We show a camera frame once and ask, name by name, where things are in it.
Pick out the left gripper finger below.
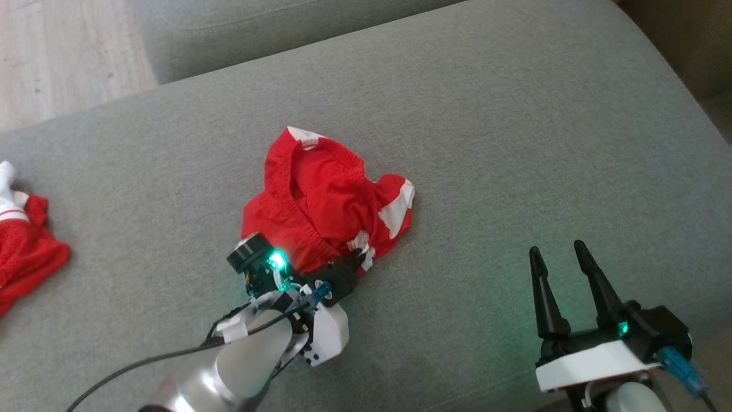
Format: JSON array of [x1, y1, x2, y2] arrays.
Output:
[[342, 246, 368, 275]]

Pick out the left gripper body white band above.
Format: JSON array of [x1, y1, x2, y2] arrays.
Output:
[[216, 260, 361, 367]]

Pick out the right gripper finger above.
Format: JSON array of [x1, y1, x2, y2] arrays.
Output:
[[529, 246, 571, 339], [574, 240, 630, 334]]

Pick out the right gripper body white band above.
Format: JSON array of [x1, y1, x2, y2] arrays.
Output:
[[535, 322, 659, 393]]

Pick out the red white basketball shorts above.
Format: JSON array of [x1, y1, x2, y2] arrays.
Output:
[[240, 126, 416, 276]]

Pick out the crumpled red white garment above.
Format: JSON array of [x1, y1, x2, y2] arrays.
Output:
[[0, 160, 71, 317]]

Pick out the large grey sofa seat cushion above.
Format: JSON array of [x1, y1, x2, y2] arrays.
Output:
[[0, 0, 732, 412]]

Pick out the small grey sofa cushion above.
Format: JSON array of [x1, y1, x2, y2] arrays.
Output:
[[136, 0, 467, 86]]

